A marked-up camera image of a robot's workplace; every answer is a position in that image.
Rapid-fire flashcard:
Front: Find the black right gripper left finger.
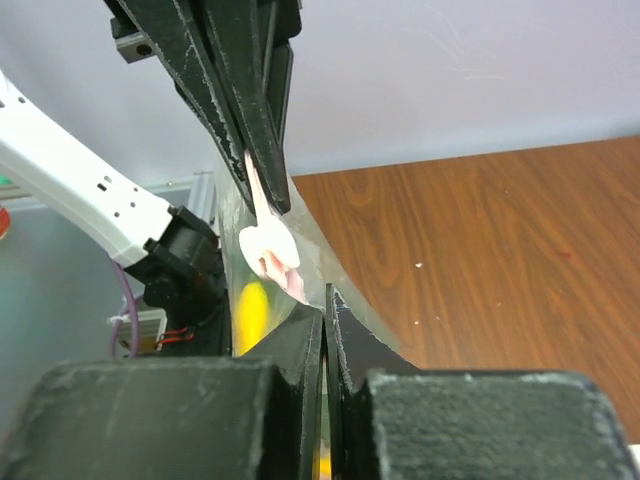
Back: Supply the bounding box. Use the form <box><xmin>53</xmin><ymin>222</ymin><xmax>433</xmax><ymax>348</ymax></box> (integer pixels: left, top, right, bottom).
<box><xmin>1</xmin><ymin>305</ymin><xmax>323</xmax><ymax>479</ymax></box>

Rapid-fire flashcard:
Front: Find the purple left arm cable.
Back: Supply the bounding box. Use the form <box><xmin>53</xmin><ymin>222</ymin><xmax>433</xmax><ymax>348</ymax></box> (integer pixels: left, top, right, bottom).
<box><xmin>107</xmin><ymin>254</ymin><xmax>146</xmax><ymax>361</ymax></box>

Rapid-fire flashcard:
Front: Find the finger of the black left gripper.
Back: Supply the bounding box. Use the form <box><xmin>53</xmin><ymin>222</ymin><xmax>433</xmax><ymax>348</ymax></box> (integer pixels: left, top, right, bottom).
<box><xmin>106</xmin><ymin>1</ymin><xmax>253</xmax><ymax>208</ymax></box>
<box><xmin>190</xmin><ymin>0</ymin><xmax>302</xmax><ymax>214</ymax></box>

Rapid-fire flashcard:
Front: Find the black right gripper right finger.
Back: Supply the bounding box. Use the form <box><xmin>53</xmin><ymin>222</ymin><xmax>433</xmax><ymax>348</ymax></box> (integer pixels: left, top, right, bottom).
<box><xmin>324</xmin><ymin>286</ymin><xmax>639</xmax><ymax>479</ymax></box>

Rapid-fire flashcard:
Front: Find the clear zip top bag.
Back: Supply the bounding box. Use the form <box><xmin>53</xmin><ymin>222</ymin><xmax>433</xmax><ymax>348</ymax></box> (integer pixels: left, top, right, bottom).
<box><xmin>212</xmin><ymin>149</ymin><xmax>406</xmax><ymax>480</ymax></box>

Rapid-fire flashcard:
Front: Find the aluminium table frame rail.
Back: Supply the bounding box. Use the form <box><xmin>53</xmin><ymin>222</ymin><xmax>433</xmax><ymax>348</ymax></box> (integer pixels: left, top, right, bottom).
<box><xmin>148</xmin><ymin>172</ymin><xmax>219</xmax><ymax>235</ymax></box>

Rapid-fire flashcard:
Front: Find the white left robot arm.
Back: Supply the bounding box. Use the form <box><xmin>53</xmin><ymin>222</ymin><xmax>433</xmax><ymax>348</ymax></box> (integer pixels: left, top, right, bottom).
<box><xmin>1</xmin><ymin>1</ymin><xmax>304</xmax><ymax>356</ymax></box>

